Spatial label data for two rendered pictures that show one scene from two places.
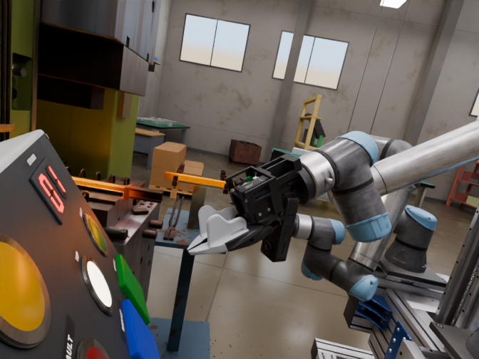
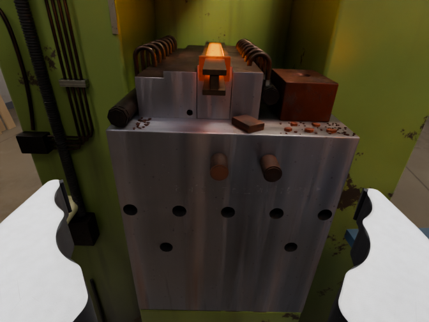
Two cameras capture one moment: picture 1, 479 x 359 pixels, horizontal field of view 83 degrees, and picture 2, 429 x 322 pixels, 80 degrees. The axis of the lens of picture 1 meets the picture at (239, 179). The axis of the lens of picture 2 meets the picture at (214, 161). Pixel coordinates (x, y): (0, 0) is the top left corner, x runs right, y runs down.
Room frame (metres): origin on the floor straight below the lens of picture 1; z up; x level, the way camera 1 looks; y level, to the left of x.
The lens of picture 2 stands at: (0.79, -0.10, 1.06)
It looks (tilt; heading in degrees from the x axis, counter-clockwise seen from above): 29 degrees down; 95
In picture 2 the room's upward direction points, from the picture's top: 2 degrees clockwise
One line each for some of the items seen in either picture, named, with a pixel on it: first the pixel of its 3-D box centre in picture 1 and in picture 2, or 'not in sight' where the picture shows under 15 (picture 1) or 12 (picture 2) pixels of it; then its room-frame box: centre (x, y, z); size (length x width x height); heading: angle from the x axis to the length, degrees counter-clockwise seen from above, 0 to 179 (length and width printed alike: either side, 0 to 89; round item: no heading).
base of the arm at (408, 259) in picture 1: (408, 251); not in sight; (1.07, -0.74, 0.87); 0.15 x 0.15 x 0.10
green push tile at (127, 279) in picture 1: (128, 290); not in sight; (0.33, 0.12, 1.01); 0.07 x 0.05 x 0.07; 30
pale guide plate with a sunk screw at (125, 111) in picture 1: (126, 93); not in sight; (1.03, 0.47, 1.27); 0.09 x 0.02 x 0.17; 5
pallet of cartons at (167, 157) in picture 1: (181, 169); not in sight; (4.25, 0.95, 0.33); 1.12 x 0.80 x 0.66; 2
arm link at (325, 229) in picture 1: (323, 231); not in sight; (0.81, -0.29, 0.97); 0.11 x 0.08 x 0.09; 95
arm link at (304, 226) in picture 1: (299, 226); not in sight; (0.80, -0.21, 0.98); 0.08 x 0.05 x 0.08; 5
